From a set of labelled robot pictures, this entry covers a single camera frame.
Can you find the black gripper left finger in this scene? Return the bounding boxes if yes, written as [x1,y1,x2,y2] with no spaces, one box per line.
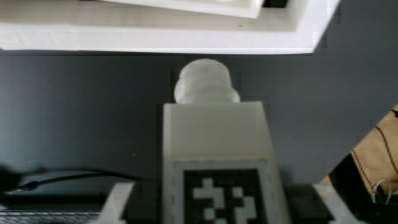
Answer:
[88,182,161,224]

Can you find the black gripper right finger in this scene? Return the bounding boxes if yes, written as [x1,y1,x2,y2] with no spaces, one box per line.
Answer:
[285,184,369,224]

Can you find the white square tabletop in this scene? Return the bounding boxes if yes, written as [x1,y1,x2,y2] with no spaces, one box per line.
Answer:
[102,0,265,18]

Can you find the black cable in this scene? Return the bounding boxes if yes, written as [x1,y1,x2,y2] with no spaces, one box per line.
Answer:
[0,164,145,198]

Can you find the white L-shaped obstacle wall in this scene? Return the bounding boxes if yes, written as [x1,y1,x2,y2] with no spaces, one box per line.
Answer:
[0,0,342,55]

